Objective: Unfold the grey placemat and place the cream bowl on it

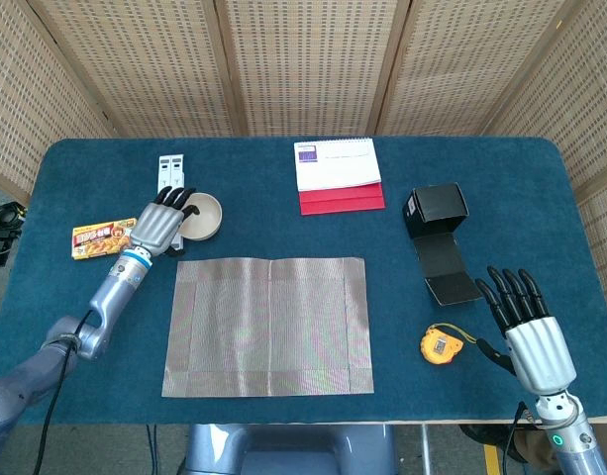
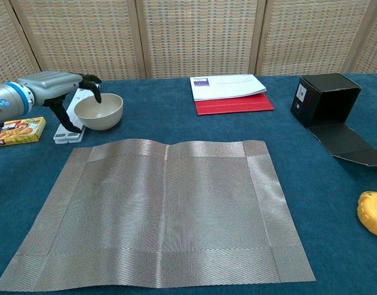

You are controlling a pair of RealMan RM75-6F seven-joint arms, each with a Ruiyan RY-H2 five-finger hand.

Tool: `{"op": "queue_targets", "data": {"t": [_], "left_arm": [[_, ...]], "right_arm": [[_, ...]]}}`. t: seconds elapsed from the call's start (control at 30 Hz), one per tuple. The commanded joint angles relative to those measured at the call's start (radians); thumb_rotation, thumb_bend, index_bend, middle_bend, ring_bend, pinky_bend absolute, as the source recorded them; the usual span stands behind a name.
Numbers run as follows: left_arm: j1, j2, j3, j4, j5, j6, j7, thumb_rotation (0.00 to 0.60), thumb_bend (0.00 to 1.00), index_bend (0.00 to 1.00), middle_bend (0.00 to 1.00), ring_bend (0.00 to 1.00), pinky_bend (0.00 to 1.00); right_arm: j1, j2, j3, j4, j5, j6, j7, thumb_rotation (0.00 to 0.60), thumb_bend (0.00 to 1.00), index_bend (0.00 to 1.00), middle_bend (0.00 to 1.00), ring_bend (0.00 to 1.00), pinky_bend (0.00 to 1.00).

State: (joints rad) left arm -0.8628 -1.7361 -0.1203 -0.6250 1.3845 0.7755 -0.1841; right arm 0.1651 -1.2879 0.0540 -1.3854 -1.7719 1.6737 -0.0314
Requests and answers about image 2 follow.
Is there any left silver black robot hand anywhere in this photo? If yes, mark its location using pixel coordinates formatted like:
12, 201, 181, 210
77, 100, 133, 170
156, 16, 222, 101
17, 71, 103, 134

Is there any beige bowl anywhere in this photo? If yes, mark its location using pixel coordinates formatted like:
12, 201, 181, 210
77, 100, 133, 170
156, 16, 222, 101
73, 93, 124, 131

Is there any grey-brown woven placemat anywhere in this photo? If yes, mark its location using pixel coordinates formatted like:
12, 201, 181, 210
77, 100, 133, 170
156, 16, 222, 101
0, 138, 317, 291

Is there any woven folding screen panel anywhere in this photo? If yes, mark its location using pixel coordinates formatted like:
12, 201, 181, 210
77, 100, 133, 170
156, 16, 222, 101
135, 0, 266, 79
349, 0, 377, 75
0, 0, 43, 89
11, 0, 146, 84
256, 0, 373, 77

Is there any yellow curry roux box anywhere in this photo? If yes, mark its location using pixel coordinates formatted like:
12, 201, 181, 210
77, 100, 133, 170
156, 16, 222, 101
0, 116, 47, 148

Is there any white folding stand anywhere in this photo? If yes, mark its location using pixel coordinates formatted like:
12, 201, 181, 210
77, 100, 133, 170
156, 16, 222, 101
52, 87, 98, 144

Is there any white desk calendar red base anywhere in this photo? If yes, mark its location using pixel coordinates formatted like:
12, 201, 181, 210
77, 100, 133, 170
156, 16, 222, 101
189, 74, 275, 116

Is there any black open cardboard box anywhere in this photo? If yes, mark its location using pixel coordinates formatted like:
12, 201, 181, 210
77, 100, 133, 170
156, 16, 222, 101
290, 73, 377, 167

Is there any blue carpet table cover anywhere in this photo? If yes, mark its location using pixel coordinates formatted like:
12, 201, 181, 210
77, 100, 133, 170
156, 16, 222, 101
0, 73, 377, 295

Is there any yellow tape measure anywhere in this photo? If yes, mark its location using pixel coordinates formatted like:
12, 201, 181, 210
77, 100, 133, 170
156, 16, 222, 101
357, 191, 377, 239

